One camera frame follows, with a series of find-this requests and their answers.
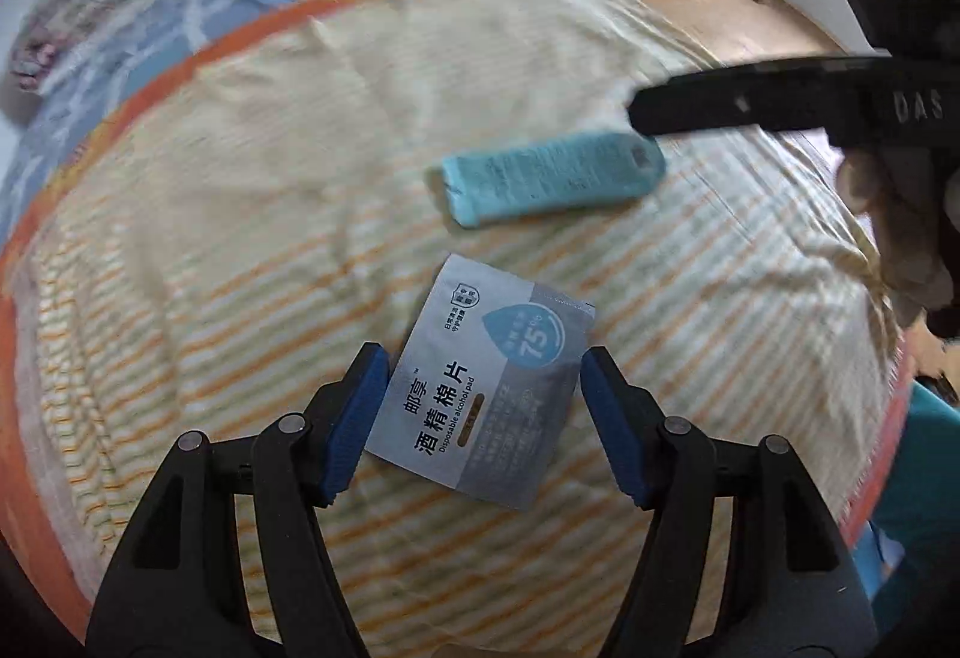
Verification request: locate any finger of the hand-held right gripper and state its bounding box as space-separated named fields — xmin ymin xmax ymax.
xmin=626 ymin=56 xmax=831 ymax=138

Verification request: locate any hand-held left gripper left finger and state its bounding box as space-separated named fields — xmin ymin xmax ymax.
xmin=86 ymin=341 xmax=391 ymax=658

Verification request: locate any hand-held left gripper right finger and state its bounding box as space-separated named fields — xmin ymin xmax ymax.
xmin=579 ymin=347 xmax=878 ymax=658

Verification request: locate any grey alcohol pad packet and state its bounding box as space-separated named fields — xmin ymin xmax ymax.
xmin=364 ymin=253 xmax=597 ymax=513

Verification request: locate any teal tube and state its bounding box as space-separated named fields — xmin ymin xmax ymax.
xmin=439 ymin=129 xmax=667 ymax=230

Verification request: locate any person's right hand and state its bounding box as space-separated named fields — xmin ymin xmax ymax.
xmin=836 ymin=144 xmax=953 ymax=314

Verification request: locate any teal cloth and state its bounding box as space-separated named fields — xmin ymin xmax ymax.
xmin=847 ymin=380 xmax=960 ymax=599

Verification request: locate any striped yellow cloth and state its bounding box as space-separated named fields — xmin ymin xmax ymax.
xmin=0 ymin=0 xmax=916 ymax=644

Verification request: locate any blue patchwork bed sheet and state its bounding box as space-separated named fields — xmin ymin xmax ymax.
xmin=0 ymin=0 xmax=391 ymax=202

